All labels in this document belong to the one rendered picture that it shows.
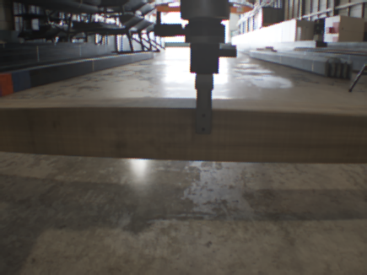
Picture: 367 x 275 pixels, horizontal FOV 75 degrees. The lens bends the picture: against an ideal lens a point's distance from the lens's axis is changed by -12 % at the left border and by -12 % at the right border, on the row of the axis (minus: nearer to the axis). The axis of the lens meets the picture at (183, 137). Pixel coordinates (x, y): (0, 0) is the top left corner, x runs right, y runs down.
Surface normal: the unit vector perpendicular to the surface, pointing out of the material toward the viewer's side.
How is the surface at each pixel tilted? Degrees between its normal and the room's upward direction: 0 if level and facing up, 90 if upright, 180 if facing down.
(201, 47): 90
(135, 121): 90
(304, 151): 90
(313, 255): 0
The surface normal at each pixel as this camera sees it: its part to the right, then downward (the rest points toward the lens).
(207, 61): -0.07, 0.32
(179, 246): 0.00, -0.95
